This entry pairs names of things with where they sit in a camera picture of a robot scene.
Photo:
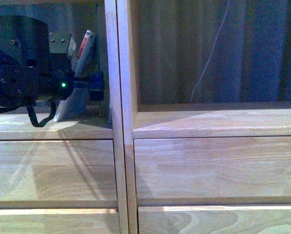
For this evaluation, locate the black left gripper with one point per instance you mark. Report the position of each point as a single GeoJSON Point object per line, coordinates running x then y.
{"type": "Point", "coordinates": [59, 84]}

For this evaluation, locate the white illustrated children's book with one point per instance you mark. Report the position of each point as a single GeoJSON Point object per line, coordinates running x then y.
{"type": "Point", "coordinates": [85, 62]}

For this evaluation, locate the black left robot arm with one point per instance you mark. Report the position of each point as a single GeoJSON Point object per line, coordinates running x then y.
{"type": "Point", "coordinates": [35, 64]}

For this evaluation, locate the left wooden shelf unit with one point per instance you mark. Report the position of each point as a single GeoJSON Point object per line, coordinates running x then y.
{"type": "Point", "coordinates": [75, 17]}

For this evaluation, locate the wooden shelf unit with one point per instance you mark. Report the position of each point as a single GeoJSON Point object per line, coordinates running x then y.
{"type": "Point", "coordinates": [75, 17]}
{"type": "Point", "coordinates": [206, 103]}

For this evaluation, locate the right wooden shelf unit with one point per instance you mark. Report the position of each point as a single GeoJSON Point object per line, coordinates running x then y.
{"type": "Point", "coordinates": [206, 103]}

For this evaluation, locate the green patterned standing book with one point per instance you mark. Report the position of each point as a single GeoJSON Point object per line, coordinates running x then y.
{"type": "Point", "coordinates": [110, 114]}

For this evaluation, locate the upper left wooden drawer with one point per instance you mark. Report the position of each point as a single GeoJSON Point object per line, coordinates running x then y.
{"type": "Point", "coordinates": [79, 170]}

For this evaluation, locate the wooden drawer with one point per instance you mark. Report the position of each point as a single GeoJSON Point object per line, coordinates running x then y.
{"type": "Point", "coordinates": [59, 221]}
{"type": "Point", "coordinates": [79, 170]}
{"type": "Point", "coordinates": [228, 167]}
{"type": "Point", "coordinates": [215, 220]}

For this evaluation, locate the lower left wooden drawer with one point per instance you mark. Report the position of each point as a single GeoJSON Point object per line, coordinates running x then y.
{"type": "Point", "coordinates": [59, 221]}

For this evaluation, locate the upper right wooden drawer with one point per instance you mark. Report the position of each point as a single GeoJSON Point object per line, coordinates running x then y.
{"type": "Point", "coordinates": [228, 167]}

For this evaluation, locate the lower right wooden drawer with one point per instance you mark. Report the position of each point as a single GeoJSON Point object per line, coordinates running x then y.
{"type": "Point", "coordinates": [215, 220]}

